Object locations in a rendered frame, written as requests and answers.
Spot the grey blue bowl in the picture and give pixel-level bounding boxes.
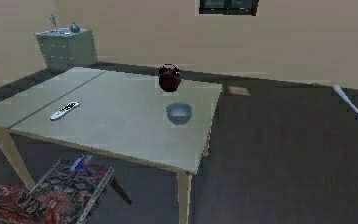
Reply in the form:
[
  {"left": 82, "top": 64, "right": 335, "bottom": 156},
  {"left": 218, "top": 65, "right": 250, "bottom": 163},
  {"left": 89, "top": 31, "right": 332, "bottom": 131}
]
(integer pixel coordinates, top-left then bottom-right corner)
[{"left": 165, "top": 102, "right": 193, "bottom": 123}]

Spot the pale green wooden table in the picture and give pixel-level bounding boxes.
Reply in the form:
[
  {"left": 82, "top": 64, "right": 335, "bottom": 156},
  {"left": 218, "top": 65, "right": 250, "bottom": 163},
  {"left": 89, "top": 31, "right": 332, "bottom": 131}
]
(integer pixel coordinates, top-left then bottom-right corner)
[{"left": 0, "top": 66, "right": 224, "bottom": 224}]

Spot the small tan flat box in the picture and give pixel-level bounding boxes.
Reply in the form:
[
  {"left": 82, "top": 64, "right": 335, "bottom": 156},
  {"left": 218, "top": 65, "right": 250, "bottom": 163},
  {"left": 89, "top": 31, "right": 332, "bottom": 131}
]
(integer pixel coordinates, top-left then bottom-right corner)
[{"left": 227, "top": 86, "right": 251, "bottom": 97}]

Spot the shiny rainbow disc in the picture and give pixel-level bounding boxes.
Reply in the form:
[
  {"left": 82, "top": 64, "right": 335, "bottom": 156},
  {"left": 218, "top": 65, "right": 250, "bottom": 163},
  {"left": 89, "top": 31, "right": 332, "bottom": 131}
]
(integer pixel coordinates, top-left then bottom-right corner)
[{"left": 70, "top": 153, "right": 94, "bottom": 172}]

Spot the white remote control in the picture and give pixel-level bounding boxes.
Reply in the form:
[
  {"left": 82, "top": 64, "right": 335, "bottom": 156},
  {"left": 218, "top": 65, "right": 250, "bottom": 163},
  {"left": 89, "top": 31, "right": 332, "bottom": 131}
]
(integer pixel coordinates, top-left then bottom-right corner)
[{"left": 49, "top": 101, "right": 81, "bottom": 122}]

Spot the pale green chest of drawers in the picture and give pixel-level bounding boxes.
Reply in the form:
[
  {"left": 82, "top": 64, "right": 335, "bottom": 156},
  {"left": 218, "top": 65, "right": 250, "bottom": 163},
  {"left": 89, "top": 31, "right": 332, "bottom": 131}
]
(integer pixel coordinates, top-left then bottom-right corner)
[{"left": 35, "top": 28, "right": 98, "bottom": 72}]

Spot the red patterned chair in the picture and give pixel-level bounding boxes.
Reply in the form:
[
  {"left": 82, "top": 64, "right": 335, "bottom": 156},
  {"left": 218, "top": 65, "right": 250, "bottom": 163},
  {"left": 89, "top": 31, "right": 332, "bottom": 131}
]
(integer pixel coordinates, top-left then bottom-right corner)
[{"left": 0, "top": 158, "right": 133, "bottom": 224}]

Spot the small grey statuette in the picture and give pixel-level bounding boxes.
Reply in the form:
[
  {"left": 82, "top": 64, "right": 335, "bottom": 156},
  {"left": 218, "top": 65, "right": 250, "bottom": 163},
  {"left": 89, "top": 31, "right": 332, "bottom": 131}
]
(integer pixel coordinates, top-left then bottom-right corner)
[{"left": 49, "top": 13, "right": 60, "bottom": 31}]

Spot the silver baseball bat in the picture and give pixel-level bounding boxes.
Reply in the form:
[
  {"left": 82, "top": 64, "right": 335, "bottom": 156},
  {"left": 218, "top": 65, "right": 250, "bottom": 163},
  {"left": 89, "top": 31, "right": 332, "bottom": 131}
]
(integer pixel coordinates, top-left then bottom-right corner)
[{"left": 332, "top": 84, "right": 358, "bottom": 120}]

